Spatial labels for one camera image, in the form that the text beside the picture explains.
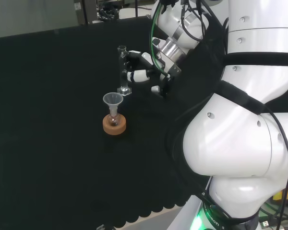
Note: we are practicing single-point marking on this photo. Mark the black bench cloth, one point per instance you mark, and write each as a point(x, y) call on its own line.
point(50, 119)

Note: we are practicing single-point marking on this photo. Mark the clear plastic funnel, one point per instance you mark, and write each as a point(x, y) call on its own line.
point(112, 99)

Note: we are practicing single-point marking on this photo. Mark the grey cabinet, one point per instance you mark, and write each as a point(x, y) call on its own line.
point(82, 12)

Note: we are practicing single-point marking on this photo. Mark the clear graduated cylinder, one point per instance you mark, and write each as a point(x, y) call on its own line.
point(123, 89)

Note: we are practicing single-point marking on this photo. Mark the round-bottom glass flask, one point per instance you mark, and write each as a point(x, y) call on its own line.
point(114, 121)

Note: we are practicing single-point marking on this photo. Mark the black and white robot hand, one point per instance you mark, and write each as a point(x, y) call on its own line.
point(140, 75)

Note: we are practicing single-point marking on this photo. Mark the yellow stop button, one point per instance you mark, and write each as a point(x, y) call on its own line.
point(279, 195)

